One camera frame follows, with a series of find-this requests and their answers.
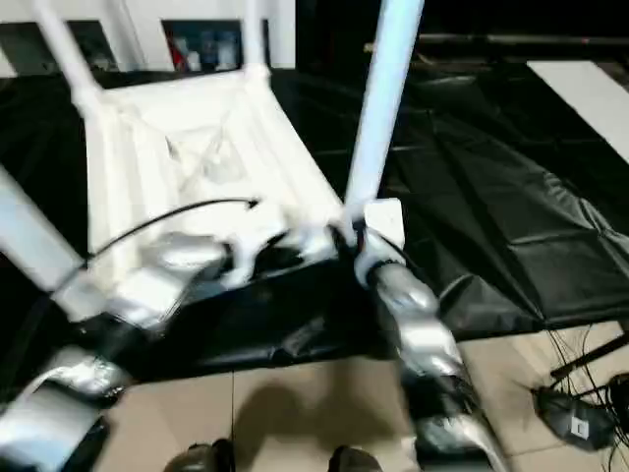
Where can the white cabinet with glass doors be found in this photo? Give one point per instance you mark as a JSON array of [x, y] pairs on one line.
[[133, 25]]

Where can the white flat panel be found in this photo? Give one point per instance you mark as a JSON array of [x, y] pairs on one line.
[[590, 98]]

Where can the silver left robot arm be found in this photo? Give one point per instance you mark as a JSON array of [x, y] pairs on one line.
[[147, 285]]

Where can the black folding stand frame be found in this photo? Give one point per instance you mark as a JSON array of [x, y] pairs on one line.
[[595, 359]]

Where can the black box white label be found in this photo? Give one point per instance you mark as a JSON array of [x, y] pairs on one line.
[[580, 428]]

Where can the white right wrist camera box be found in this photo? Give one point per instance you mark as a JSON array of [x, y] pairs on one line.
[[383, 224]]

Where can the black metal bar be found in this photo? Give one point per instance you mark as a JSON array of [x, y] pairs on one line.
[[511, 41]]

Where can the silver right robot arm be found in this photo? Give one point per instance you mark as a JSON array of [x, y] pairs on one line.
[[418, 320]]

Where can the white plastic table top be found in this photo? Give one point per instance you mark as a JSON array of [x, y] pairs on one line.
[[197, 147]]

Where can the black work mat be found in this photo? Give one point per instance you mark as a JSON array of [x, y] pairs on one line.
[[511, 197]]

